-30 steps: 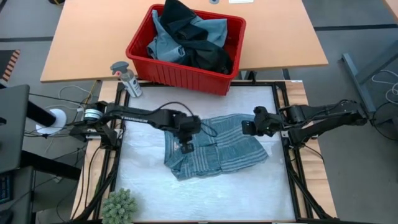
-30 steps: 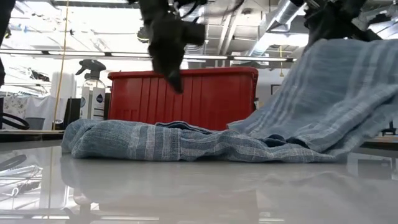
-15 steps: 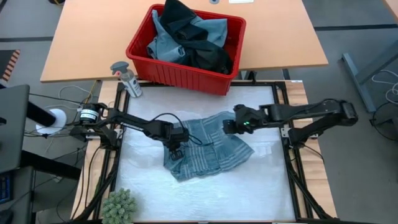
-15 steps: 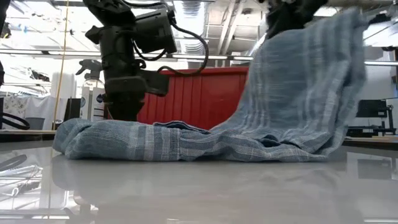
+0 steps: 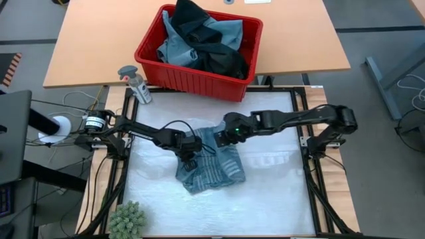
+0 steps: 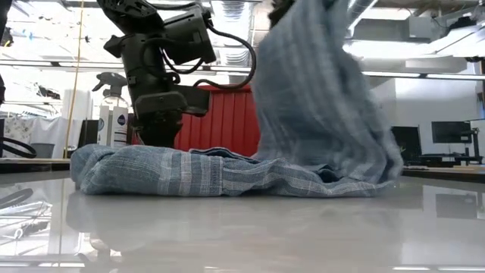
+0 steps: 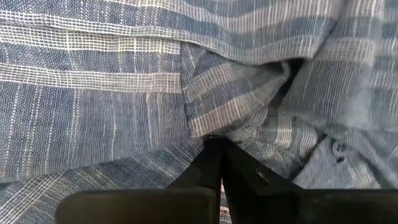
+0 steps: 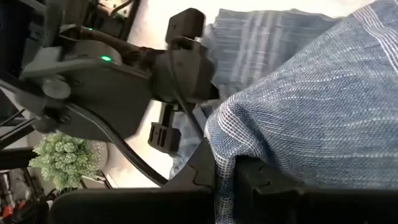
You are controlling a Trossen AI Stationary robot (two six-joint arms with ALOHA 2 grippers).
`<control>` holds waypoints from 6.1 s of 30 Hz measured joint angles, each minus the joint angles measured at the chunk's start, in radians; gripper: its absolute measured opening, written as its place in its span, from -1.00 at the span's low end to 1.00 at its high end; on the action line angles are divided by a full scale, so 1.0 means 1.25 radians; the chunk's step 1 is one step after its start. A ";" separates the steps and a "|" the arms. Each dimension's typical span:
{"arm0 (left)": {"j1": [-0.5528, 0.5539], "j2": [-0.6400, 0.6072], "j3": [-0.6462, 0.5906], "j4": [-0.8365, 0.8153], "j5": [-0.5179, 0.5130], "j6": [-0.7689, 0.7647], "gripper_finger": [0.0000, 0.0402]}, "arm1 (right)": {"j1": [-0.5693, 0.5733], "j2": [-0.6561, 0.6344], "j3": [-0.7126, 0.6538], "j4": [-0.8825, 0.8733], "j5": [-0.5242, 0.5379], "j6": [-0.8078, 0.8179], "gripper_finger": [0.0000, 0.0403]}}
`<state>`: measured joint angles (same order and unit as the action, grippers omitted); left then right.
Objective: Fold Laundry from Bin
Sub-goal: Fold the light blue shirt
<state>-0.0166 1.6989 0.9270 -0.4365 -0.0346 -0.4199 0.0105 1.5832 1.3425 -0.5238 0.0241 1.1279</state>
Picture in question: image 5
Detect black aluminium frame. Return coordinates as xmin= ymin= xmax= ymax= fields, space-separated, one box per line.
xmin=78 ymin=84 xmax=358 ymax=239

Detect backlit keyboard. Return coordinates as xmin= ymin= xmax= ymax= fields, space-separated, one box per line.
xmin=0 ymin=185 xmax=15 ymax=219

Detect grey metal desk leg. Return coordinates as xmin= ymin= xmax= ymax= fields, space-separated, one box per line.
xmin=364 ymin=42 xmax=425 ymax=121

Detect red plastic bin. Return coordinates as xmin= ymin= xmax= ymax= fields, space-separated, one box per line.
xmin=133 ymin=3 xmax=264 ymax=103

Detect white round base disc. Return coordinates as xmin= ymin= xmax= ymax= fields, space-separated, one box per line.
xmin=37 ymin=115 xmax=72 ymax=145

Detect black garment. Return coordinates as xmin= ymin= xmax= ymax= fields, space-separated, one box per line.
xmin=185 ymin=39 xmax=250 ymax=80

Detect light wooden desk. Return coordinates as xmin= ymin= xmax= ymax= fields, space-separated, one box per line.
xmin=42 ymin=0 xmax=352 ymax=89

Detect green artificial plant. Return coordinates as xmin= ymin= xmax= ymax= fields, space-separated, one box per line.
xmin=108 ymin=200 xmax=147 ymax=239

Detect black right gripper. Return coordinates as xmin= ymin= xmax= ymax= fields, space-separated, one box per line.
xmin=214 ymin=112 xmax=257 ymax=149

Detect black floor cable loop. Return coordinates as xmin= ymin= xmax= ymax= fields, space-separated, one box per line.
xmin=394 ymin=108 xmax=425 ymax=163

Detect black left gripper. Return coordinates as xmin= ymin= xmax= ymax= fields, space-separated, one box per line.
xmin=178 ymin=145 xmax=203 ymax=173

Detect dark grey monitor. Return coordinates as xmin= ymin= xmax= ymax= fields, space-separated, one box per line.
xmin=0 ymin=89 xmax=33 ymax=186

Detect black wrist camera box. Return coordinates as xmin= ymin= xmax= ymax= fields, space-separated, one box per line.
xmin=228 ymin=123 xmax=248 ymax=143
xmin=185 ymin=134 xmax=203 ymax=147

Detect light blue garment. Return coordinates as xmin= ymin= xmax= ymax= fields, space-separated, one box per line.
xmin=155 ymin=9 xmax=244 ymax=69

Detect blue white striped shirt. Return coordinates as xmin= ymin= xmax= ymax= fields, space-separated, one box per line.
xmin=175 ymin=119 xmax=247 ymax=195

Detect white floor cable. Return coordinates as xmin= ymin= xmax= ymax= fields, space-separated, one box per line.
xmin=396 ymin=73 xmax=425 ymax=113

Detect yellow cable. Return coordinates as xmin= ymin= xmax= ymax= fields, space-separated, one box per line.
xmin=88 ymin=85 xmax=105 ymax=116

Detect clear spray bottle grey trigger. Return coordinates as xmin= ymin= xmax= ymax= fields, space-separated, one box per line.
xmin=117 ymin=64 xmax=153 ymax=105

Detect hazard striped mat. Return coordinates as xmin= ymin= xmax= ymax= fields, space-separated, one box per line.
xmin=0 ymin=52 xmax=23 ymax=89

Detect thin white cable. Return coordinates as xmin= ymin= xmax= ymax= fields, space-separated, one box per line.
xmin=62 ymin=90 xmax=104 ymax=112

